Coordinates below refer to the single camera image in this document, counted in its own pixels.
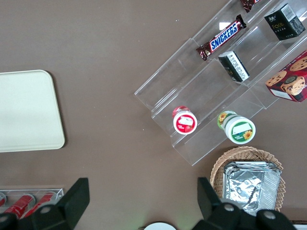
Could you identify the aluminium foil container stack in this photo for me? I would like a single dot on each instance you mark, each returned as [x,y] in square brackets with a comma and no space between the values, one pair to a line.
[249,189]

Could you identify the light wicker basket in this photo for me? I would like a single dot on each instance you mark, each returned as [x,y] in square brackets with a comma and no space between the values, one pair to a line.
[239,154]

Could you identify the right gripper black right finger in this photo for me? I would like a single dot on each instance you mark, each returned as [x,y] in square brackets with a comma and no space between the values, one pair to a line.
[208,201]

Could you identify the small black carton box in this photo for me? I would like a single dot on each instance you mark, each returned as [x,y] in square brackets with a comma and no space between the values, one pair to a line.
[233,67]
[283,24]

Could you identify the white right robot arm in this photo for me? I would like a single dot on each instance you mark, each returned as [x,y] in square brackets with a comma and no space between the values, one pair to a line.
[158,226]

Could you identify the green lid sunflower jar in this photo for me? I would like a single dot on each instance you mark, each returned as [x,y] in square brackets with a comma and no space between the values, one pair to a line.
[239,130]

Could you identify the Snickers chocolate bar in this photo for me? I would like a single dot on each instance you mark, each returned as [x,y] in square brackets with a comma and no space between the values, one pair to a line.
[224,38]
[248,4]

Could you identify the red cola bottle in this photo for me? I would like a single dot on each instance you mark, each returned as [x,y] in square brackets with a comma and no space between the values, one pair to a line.
[1,198]
[46,200]
[20,203]

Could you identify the clear acrylic bottle rack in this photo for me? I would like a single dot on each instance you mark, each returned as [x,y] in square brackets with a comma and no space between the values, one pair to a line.
[58,191]

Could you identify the red lid jar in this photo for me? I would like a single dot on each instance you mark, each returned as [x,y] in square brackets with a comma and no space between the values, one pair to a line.
[185,122]

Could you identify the cream plastic tray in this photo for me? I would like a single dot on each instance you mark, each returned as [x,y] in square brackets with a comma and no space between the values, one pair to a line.
[28,110]

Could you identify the white snack bin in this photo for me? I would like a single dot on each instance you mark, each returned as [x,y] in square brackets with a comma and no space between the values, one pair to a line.
[302,227]

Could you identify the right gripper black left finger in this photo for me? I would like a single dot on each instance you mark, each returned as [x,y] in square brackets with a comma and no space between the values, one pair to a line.
[74,201]

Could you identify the red cookie box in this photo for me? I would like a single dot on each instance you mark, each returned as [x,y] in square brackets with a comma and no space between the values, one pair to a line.
[290,79]

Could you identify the clear acrylic stepped shelf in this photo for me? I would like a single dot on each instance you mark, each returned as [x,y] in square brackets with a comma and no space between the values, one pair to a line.
[168,79]

